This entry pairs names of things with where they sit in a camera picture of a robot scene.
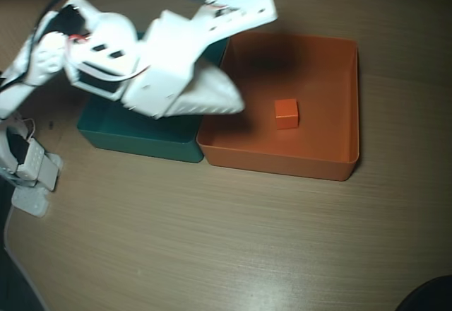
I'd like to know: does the orange cube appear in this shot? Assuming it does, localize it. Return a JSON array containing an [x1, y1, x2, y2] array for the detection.
[[274, 98, 299, 131]]

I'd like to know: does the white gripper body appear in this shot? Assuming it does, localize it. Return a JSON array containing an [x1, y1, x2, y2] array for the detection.
[[66, 11, 148, 102]]

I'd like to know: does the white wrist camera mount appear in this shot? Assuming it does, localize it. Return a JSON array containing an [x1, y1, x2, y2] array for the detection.
[[121, 0, 280, 119]]

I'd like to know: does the teal plastic box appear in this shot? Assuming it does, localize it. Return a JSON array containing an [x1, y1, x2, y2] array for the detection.
[[76, 30, 230, 164]]

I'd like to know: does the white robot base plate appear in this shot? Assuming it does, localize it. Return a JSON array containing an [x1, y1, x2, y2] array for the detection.
[[11, 183, 50, 218]]

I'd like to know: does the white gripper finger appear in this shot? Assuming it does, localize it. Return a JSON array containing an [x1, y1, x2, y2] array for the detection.
[[183, 59, 245, 110], [165, 94, 247, 119]]

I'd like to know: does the red white servo wire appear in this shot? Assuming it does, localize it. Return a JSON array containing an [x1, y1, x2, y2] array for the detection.
[[19, 117, 36, 139], [66, 33, 149, 78]]

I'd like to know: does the orange plastic box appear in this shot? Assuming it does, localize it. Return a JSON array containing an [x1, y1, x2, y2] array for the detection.
[[196, 30, 360, 182]]

